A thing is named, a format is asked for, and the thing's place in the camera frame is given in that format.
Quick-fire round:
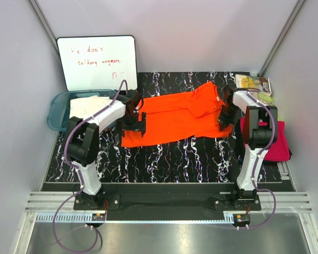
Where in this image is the white cable duct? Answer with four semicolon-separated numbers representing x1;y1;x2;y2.
36;212;104;223

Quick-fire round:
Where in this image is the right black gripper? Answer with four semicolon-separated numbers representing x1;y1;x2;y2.
218;104;238;132

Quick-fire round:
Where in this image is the white t shirt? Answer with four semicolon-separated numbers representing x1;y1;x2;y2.
69;95;112;120

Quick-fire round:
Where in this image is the white whiteboard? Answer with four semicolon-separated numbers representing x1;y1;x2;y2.
57;35;138;91

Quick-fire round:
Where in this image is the yellow paperback book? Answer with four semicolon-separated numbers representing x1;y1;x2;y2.
235;74;272;96

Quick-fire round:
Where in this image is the orange t shirt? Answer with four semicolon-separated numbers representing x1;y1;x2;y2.
121;81;232;148

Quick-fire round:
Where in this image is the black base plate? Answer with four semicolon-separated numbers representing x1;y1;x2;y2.
74;183;261;222

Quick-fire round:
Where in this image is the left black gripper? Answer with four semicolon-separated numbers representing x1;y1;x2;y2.
117;110;145;137

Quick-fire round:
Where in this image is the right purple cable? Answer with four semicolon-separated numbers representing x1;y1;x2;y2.
210;88;278;229

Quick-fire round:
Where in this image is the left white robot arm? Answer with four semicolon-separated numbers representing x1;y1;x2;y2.
64;90;146;210

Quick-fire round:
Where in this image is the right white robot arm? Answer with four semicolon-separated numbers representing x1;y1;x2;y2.
218;86;278;210

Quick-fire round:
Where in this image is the right connector box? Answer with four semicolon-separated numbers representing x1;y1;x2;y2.
233;213;251;230

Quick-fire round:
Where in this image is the magenta folded t shirt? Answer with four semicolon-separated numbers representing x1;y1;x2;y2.
240;116;291;162

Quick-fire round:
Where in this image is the teal plastic bin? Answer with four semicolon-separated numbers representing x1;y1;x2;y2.
47;89;117;132

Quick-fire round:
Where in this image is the purple cable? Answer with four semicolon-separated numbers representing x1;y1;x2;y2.
52;79;129;252
210;88;278;229

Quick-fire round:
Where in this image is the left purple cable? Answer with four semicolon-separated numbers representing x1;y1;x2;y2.
52;79;129;252

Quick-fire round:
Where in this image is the left connector box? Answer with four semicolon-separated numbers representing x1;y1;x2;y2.
92;213;107;221

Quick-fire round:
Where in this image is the connector box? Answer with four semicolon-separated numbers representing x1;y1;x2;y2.
92;213;107;221
233;213;251;230

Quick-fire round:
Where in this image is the green paperback book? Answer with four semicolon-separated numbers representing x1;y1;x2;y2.
254;92;276;110

